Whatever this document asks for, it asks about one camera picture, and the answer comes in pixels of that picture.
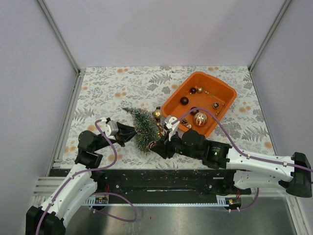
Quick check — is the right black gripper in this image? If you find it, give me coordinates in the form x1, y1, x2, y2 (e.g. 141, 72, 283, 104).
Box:
151, 129, 202, 160

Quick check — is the small green christmas tree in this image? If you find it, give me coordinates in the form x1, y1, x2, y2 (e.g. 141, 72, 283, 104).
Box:
122, 107, 161, 154

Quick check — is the glittery gold bauble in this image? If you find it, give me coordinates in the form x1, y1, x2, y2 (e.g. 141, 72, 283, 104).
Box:
153, 109, 163, 119

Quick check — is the orange plastic bin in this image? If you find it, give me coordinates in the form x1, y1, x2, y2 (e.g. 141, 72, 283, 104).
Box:
161, 71, 237, 138

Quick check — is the brown pine cone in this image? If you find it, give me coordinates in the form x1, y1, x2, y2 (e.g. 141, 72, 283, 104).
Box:
148, 141, 157, 149

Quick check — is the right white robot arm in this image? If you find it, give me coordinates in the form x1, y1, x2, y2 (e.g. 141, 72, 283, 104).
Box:
148, 129, 313, 198

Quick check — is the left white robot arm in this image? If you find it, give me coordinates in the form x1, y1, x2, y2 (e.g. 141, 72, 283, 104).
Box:
25, 119, 136, 235

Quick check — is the small pine cone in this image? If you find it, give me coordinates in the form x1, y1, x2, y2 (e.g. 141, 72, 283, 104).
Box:
181, 118, 188, 125

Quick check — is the dark brown bauble lower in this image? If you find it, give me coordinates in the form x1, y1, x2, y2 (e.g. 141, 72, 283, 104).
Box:
190, 107, 199, 116

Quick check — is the floral table mat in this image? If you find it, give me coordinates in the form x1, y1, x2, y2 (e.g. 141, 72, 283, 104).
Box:
60, 66, 274, 169

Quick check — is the large striped gold bauble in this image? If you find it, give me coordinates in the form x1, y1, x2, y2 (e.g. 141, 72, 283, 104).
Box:
193, 112, 208, 127

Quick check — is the small dark brown bauble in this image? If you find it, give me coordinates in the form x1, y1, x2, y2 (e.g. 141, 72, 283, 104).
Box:
190, 87, 197, 94

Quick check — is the gold pine cone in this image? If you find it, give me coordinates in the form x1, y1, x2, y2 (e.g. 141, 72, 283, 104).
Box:
212, 102, 220, 109

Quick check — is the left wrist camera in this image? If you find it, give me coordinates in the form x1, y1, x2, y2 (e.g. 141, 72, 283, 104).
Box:
100, 118, 118, 140

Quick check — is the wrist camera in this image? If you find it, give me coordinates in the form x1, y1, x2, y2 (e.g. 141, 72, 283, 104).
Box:
164, 116, 180, 140
100, 118, 118, 140

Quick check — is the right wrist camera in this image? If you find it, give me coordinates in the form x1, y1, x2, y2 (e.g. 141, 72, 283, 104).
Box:
164, 116, 180, 140

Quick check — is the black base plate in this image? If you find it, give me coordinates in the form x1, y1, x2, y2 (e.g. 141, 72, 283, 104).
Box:
92, 169, 251, 205

